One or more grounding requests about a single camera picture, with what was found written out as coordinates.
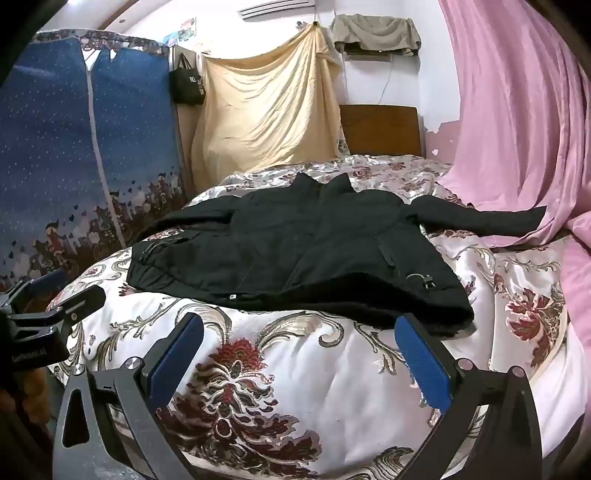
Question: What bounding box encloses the black hanging bag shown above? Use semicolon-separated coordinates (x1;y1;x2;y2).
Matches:
169;52;206;107

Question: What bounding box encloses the black padded jacket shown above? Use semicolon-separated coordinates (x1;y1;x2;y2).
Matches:
126;172;561;340

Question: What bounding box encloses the yellow hanging cloth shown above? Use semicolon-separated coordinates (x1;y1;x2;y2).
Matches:
190;21;345;195

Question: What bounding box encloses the white wall cable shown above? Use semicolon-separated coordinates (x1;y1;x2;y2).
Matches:
378;56;394;106

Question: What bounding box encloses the white air conditioner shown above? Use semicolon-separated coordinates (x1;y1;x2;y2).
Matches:
239;0;317;19

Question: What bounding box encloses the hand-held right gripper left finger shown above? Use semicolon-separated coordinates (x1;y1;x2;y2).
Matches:
53;313;205;480

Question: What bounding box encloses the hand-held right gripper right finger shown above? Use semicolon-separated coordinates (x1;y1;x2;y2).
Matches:
394;313;543;480

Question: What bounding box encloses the blue fabric wardrobe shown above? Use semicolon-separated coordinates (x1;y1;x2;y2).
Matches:
0;28;188;296

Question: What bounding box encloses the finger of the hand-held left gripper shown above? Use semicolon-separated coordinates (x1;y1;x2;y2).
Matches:
4;268;68;315
46;285;107;333

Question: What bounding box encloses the wall poster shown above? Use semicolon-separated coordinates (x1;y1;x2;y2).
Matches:
172;17;198;47

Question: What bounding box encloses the wooden cabinet panel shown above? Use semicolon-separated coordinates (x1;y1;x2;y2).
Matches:
173;45;206;195

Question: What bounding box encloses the pink curtain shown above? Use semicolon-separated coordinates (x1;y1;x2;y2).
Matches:
436;0;591;370

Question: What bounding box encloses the wooden headboard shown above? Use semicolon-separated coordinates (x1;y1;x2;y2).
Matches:
339;104;423;158

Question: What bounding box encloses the olive draped cloth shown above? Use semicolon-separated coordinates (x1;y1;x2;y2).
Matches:
331;14;423;57

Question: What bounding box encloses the floral satin bedspread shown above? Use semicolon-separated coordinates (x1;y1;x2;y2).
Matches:
46;154;591;480

